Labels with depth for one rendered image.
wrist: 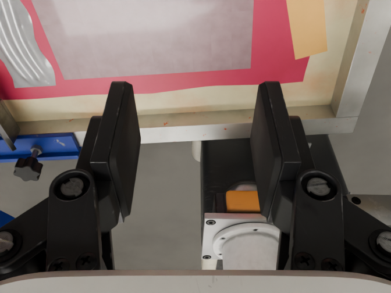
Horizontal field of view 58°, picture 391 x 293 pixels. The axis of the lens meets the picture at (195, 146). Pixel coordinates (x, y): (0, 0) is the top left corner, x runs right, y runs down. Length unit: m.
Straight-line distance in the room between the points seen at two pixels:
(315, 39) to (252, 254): 0.33
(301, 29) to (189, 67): 0.17
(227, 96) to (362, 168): 1.93
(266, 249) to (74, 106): 0.40
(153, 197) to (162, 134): 1.89
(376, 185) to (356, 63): 2.12
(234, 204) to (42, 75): 0.37
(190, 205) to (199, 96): 2.00
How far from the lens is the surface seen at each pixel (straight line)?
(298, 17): 0.55
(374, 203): 0.68
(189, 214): 2.66
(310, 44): 0.57
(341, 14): 0.56
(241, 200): 0.59
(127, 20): 0.54
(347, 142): 2.24
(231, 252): 0.57
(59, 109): 0.66
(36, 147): 0.67
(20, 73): 0.63
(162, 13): 0.53
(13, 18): 0.58
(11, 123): 0.67
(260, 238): 0.57
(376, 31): 0.55
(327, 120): 0.63
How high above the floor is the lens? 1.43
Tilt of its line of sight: 43 degrees down
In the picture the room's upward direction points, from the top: 180 degrees counter-clockwise
